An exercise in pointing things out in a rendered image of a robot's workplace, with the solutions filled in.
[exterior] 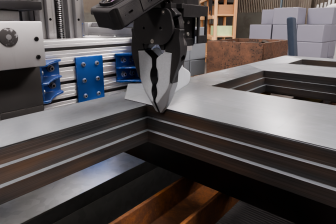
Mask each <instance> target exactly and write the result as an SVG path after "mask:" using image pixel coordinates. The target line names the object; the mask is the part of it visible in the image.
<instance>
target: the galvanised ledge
mask: <svg viewBox="0 0 336 224"><path fill-rule="evenodd" d="M157 167H158V166H156V165H154V164H151V163H149V162H147V161H144V160H142V159H139V158H137V157H135V156H132V155H130V154H127V153H125V152H122V153H120V154H118V155H115V156H113V157H111V158H108V159H106V160H104V161H101V162H99V163H97V164H94V165H92V166H90V167H87V168H85V169H83V170H80V171H78V172H76V173H73V174H71V175H69V176H66V177H64V178H62V179H59V180H57V181H55V182H52V183H50V184H48V185H45V186H43V187H41V188H38V189H36V190H34V191H31V192H29V193H27V194H24V195H22V196H20V197H17V198H15V199H13V200H10V201H8V202H6V203H3V204H1V205H0V224H53V223H55V222H57V221H59V220H61V219H62V218H64V217H66V216H68V215H70V214H72V213H73V212H75V211H77V210H79V209H81V208H83V207H85V206H86V205H88V204H90V203H92V202H94V201H96V200H98V199H99V198H101V197H103V196H105V195H107V194H109V193H111V192H112V191H114V190H116V189H118V188H120V187H122V186H124V185H125V184H127V183H129V182H131V181H133V180H135V179H137V178H138V177H140V176H142V175H144V174H146V173H148V172H150V171H151V170H153V169H155V168H157Z"/></svg>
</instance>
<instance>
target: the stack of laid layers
mask: <svg viewBox="0 0 336 224"><path fill-rule="evenodd" d="M289 64H295V65H306V66H318V67H330V68H336V62H334V61H320V60H306V59H302V60H298V61H295V62H291V63H289ZM213 86H214V87H220V88H226V89H233V90H239V91H245V92H251V93H257V94H261V93H263V92H271V93H277V94H284V95H291V96H297V97H304V98H311V99H317V100H324V101H331V102H336V78H331V77H321V76H312V75H302V74H292V73H283V72H273V71H261V72H257V73H254V74H251V75H247V76H244V77H240V78H237V79H234V80H230V81H227V82H223V83H220V84H217V85H213ZM146 142H150V143H153V144H155V145H158V146H161V147H164V148H167V149H170V150H172V151H175V152H178V153H181V154H184V155H187V156H189V157H192V158H195V159H198V160H201V161H204V162H206V163H209V164H212V165H215V166H218V167H221V168H223V169H226V170H229V171H232V172H235V173H238V174H240V175H243V176H246V177H249V178H252V179H255V180H257V181H260V182H263V183H266V184H269V185H272V186H274V187H277V188H280V189H283V190H286V191H289V192H291V193H294V194H297V195H300V196H303V197H306V198H308V199H311V200H314V201H317V202H320V203H323V204H325V205H328V206H331V207H334V208H336V150H334V149H330V148H326V147H322V146H317V145H313V144H309V143H305V142H301V141H296V140H292V139H288V138H284V137H280V136H276V135H271V134H267V133H263V132H259V131H255V130H250V129H246V128H242V127H238V126H234V125H229V124H225V123H221V122H217V121H213V120H208V119H204V118H200V117H196V116H192V115H188V114H184V113H180V112H176V111H172V110H168V109H166V110H165V111H164V112H162V113H161V112H157V111H156V110H155V108H154V106H152V105H148V104H146V105H145V106H142V107H138V108H135V109H132V110H128V111H125V112H121V113H118V114H115V115H111V116H108V117H104V118H101V119H98V120H94V121H91V122H87V123H84V124H81V125H77V126H74V127H70V128H67V129H64V130H60V131H57V132H53V133H50V134H47V135H43V136H40V137H36V138H33V139H30V140H26V141H23V142H19V143H16V144H13V145H9V146H6V147H2V148H0V205H2V204H4V203H6V202H9V201H11V200H13V199H16V198H18V197H20V196H23V195H25V194H27V193H30V192H32V191H34V190H37V189H39V188H41V187H44V186H46V185H48V184H51V183H53V182H55V181H58V180H60V179H62V178H65V177H67V176H69V175H72V174H74V173H76V172H79V171H81V170H83V169H86V168H88V167H90V166H93V165H95V164H97V163H100V162H102V161H104V160H107V159H109V158H111V157H114V156H116V155H118V154H121V153H123V152H125V151H128V150H130V149H132V148H135V147H137V146H139V145H142V144H144V143H146Z"/></svg>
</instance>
